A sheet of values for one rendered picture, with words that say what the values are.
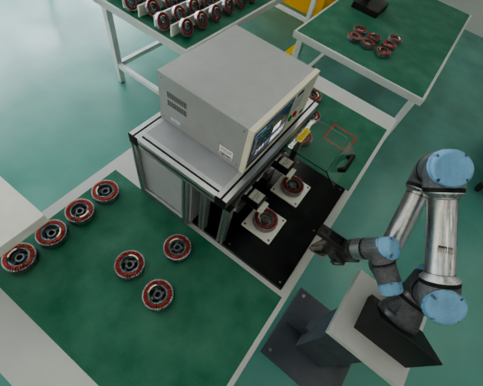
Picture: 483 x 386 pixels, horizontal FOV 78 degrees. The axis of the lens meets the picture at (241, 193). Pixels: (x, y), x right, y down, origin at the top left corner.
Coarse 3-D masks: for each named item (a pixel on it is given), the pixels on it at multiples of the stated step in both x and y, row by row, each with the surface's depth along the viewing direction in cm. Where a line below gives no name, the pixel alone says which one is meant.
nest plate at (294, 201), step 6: (276, 186) 145; (306, 186) 148; (276, 192) 143; (282, 192) 144; (306, 192) 146; (282, 198) 143; (288, 198) 142; (294, 198) 143; (300, 198) 143; (294, 204) 141
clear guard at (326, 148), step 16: (304, 128) 129; (320, 128) 130; (288, 144) 122; (304, 144) 124; (320, 144) 125; (336, 144) 127; (352, 144) 131; (320, 160) 120; (336, 160) 122; (336, 176) 122
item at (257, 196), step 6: (246, 186) 128; (252, 192) 124; (258, 192) 125; (246, 198) 123; (252, 198) 122; (258, 198) 123; (264, 198) 124; (252, 204) 124; (258, 204) 121; (264, 204) 127; (258, 210) 125
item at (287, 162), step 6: (282, 156) 137; (276, 162) 138; (282, 162) 135; (288, 162) 136; (294, 162) 137; (276, 168) 137; (282, 168) 135; (288, 168) 134; (282, 174) 138; (288, 174) 138
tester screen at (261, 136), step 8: (288, 112) 107; (272, 120) 96; (280, 120) 104; (264, 128) 93; (272, 128) 101; (256, 136) 91; (264, 136) 99; (256, 144) 96; (264, 144) 105; (248, 160) 100
